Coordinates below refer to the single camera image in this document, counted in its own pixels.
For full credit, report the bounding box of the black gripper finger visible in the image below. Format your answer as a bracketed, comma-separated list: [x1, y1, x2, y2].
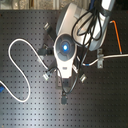
[61, 79, 69, 104]

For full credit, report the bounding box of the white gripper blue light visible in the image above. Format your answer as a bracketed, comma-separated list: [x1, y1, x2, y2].
[54, 34, 77, 79]

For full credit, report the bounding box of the white cable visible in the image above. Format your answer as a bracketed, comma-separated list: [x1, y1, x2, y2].
[7, 38, 128, 103]

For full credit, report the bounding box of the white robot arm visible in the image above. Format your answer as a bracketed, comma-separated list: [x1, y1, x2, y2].
[54, 0, 113, 105]

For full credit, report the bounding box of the metal cable clip upper left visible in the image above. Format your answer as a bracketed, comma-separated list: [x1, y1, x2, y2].
[44, 22, 50, 31]

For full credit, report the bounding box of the metal cable clip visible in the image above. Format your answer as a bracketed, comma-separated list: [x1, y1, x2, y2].
[44, 22, 50, 31]
[97, 49, 104, 69]

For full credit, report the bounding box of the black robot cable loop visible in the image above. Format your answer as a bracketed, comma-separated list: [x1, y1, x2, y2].
[71, 4, 105, 66]

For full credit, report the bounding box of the metal cable clip right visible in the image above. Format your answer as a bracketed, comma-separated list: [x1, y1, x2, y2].
[97, 49, 104, 69]

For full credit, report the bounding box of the orange cable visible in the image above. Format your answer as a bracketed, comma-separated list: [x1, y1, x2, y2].
[110, 19, 123, 55]

